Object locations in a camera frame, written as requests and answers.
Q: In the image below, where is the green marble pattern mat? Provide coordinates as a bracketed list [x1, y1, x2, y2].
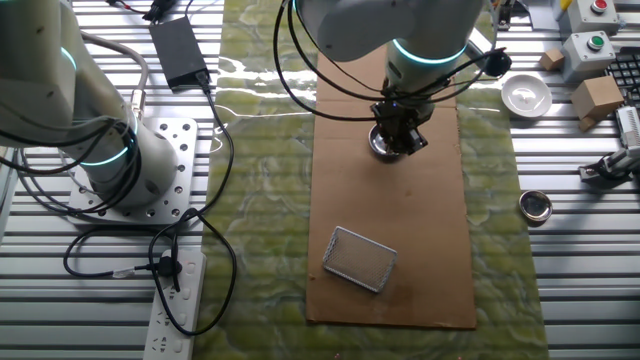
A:
[192, 0, 549, 360]

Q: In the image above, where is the small steel dish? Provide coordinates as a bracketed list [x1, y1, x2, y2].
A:
[518, 189, 554, 223]

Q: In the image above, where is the bundled black adapter lead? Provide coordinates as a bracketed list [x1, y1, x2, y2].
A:
[104, 0, 176, 24]

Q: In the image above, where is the small cardboard box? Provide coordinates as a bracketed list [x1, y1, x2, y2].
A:
[538, 47, 566, 72]

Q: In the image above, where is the black keyboard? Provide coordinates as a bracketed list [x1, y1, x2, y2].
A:
[604, 47, 640, 109]

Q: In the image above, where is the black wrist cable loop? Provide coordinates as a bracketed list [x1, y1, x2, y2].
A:
[272, 0, 501, 124]

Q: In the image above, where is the black cable with clear plug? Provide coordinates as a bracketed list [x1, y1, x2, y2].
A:
[62, 224, 151, 280]

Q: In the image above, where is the white wire mesh frame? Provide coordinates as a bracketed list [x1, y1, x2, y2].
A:
[321, 225, 399, 295]

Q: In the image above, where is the small grey clamped camera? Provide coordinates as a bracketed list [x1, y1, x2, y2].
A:
[578, 146, 640, 184]

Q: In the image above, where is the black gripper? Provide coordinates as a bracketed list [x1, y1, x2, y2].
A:
[370, 99, 434, 155]

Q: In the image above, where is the brown cardboard sheet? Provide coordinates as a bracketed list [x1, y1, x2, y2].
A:
[304, 47, 478, 330]

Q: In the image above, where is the silver ribbed camera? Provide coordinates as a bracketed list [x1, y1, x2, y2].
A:
[615, 105, 640, 150]

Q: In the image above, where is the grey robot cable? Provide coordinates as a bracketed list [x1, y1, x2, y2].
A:
[79, 30, 150, 121]

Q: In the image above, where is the white ceramic flower dish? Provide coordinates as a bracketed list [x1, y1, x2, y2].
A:
[500, 73, 554, 119]

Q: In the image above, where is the grey red button box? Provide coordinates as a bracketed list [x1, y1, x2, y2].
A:
[557, 0, 624, 39]

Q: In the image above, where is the black power cable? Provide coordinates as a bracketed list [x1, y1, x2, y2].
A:
[147, 69, 239, 339]

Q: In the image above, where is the white power strip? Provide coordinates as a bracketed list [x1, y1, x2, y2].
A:
[142, 248, 208, 360]

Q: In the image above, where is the black power adapter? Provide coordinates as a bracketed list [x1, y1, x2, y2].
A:
[148, 14, 211, 92]

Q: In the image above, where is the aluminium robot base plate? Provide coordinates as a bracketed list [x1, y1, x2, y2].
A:
[67, 116, 200, 226]

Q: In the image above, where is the small metal cup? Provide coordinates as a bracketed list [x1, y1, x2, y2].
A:
[368, 124, 401, 161]

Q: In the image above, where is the grey green button box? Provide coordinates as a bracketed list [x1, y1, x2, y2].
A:
[559, 30, 617, 84]

